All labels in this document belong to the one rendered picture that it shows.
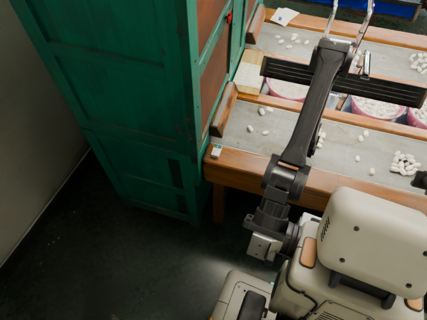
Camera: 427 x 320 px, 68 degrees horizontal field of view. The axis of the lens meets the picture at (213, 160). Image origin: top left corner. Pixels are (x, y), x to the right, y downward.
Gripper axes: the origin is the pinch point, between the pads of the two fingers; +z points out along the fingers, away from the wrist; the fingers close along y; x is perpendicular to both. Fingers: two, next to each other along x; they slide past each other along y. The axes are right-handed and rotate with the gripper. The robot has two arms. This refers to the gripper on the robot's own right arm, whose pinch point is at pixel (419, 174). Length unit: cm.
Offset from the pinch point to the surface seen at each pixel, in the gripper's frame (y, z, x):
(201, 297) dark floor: 74, 14, 102
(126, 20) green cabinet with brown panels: 106, -48, -32
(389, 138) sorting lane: 5.9, 26.9, -7.8
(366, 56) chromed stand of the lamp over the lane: 33, 6, -39
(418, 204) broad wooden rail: -4.2, 0.0, 11.9
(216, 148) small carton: 81, 0, 11
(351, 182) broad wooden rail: 22.4, 2.0, 10.7
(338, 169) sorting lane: 27.7, 8.9, 8.2
